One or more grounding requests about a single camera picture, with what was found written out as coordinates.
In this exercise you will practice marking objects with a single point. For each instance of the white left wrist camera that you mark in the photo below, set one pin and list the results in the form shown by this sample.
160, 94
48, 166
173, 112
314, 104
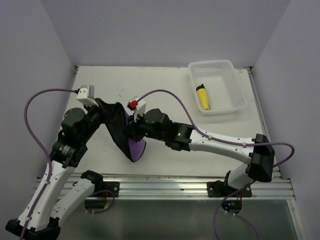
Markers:
85, 95

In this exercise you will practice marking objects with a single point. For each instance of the purple grey towel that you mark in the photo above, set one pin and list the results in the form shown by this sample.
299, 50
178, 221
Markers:
117, 128

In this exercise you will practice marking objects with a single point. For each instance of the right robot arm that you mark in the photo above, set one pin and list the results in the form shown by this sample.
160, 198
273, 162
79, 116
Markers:
255, 154

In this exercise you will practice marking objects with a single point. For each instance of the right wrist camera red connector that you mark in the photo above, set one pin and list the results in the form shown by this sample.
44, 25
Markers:
138, 106

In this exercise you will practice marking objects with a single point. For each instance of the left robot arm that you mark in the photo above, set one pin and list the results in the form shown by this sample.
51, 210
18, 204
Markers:
44, 215

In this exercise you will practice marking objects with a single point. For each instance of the aluminium mounting rail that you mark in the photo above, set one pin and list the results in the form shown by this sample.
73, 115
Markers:
152, 187

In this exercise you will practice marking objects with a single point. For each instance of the right black base bracket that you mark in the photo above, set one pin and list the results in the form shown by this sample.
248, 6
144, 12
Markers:
219, 189

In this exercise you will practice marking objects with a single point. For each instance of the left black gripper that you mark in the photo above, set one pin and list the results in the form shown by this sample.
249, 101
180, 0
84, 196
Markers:
88, 107

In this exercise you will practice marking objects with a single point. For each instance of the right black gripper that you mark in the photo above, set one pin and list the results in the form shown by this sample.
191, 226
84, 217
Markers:
133, 129

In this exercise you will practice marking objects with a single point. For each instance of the left black base bracket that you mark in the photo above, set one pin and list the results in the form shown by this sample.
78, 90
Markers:
107, 188

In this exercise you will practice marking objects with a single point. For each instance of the black base bracket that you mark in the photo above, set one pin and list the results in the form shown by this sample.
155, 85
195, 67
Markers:
219, 189
107, 188

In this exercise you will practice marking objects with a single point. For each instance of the white plastic basket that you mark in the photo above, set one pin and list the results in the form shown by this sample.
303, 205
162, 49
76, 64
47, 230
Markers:
224, 89

